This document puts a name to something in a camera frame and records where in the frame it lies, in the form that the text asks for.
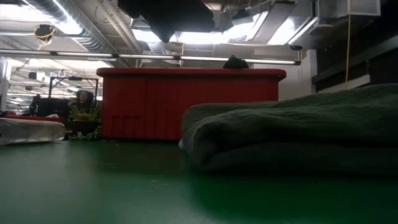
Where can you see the dark green sweatshirt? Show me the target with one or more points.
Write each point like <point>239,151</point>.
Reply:
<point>295,130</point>

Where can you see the black background robot arm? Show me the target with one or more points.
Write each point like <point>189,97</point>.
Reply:
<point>34,104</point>

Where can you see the red plastic laundry bin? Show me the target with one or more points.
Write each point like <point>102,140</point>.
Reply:
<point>186,102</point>

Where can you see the grey ceiling unit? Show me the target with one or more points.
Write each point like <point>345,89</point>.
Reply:
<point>224,21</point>

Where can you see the long light tube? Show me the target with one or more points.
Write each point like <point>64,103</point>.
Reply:
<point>93,54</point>

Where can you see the person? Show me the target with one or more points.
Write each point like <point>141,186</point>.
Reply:
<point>84,99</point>

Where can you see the small pineapple plant ornament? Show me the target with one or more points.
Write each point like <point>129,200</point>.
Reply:
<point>85,119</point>

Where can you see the black monitor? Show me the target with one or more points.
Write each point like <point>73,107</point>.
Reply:
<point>53,107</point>

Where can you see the white pillar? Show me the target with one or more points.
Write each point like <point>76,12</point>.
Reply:
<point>3,84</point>

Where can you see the orange and white box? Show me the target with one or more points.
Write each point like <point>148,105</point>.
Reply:
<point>31,132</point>

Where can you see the green table mat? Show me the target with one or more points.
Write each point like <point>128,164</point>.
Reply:
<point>93,186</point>

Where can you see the dark shelving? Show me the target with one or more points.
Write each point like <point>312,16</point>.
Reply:
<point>357,62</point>

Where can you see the silver ventilation duct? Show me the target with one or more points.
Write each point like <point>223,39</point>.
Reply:
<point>77,34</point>

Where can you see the black background frame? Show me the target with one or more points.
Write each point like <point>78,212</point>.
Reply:
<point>74,78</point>

